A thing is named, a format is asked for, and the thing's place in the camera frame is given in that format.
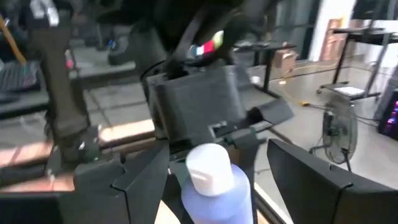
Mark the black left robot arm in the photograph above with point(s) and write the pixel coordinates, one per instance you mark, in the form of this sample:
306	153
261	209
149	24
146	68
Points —
62	93

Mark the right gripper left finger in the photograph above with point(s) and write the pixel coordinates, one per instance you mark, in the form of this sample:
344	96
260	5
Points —
140	202

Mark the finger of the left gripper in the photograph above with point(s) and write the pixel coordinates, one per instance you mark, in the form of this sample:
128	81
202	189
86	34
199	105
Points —
248	146
176	193

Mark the blue-purple paint bottle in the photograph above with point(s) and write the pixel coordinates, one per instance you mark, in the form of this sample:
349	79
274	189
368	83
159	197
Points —
217	205

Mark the black background table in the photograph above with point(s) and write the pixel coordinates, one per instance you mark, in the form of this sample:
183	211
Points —
264	46

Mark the black keyboard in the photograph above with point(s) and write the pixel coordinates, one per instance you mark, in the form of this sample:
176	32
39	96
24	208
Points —
18	76

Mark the black aluminium table frame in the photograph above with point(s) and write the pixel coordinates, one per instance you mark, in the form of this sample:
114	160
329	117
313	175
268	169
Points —
31	174

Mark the brown cardboard box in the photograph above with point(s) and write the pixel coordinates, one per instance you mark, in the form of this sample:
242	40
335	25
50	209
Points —
284	60

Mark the black floor fan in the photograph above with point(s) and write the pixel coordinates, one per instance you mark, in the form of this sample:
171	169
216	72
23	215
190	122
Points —
339	133

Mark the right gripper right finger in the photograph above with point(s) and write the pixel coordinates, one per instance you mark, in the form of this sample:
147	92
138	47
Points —
311	199

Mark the black lit computer tower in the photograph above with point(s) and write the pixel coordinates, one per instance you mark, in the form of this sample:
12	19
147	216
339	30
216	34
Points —
388	115

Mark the black rolling stand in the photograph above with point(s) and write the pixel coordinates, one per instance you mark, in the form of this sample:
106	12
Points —
342	31

